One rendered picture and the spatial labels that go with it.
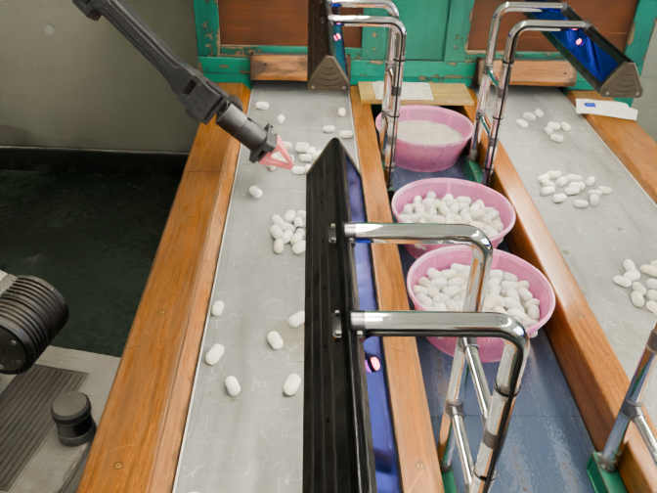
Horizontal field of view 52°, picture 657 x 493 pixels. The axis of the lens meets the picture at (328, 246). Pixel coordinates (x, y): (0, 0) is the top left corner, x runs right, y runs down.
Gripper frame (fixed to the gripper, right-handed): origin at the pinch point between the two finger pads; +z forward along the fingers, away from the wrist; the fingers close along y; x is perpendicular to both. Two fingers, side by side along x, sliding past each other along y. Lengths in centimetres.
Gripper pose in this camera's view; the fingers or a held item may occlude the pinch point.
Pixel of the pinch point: (289, 165)
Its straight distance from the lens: 156.3
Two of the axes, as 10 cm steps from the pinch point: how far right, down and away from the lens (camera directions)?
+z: 7.4, 5.5, 4.0
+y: -0.3, -5.6, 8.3
